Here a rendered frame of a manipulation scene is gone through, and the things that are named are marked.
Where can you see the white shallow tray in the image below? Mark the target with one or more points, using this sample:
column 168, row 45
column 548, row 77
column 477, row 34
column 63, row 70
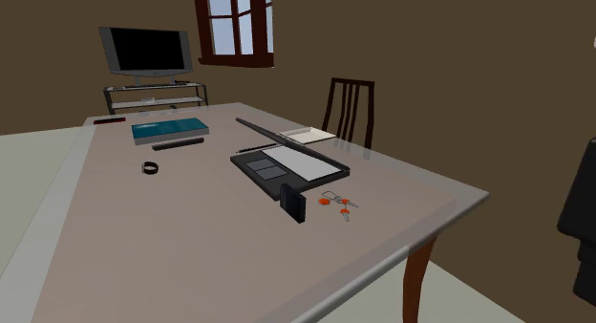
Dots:
column 308, row 135

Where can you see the black pen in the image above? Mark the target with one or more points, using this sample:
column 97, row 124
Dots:
column 257, row 148

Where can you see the dark wooden chair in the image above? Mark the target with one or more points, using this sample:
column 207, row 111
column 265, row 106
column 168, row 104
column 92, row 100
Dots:
column 370, row 107

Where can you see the black remote control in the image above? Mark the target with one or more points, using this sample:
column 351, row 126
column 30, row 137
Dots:
column 178, row 143

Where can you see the television on grey shelf stand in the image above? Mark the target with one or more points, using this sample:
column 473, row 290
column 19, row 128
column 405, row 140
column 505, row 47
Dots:
column 146, row 49

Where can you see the teal book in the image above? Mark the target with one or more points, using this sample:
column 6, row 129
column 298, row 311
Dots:
column 167, row 128

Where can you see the glass top wooden table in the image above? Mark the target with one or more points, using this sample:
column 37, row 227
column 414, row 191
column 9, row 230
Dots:
column 195, row 247

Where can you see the black open folder with notepad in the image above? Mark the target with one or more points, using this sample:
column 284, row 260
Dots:
column 260, row 170

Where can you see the red and black flat case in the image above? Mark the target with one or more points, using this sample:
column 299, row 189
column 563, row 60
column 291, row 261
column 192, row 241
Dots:
column 109, row 120

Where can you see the keys with orange tags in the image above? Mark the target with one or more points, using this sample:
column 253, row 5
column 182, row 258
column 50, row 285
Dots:
column 324, row 201

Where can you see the small black box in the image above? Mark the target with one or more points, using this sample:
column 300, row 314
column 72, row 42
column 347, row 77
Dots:
column 293, row 204

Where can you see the black wrist band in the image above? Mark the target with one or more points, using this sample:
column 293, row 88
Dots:
column 150, row 169

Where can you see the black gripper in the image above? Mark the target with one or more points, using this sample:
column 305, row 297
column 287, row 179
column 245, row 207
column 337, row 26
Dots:
column 582, row 205

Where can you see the dark red framed window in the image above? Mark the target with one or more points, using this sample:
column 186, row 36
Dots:
column 260, row 24

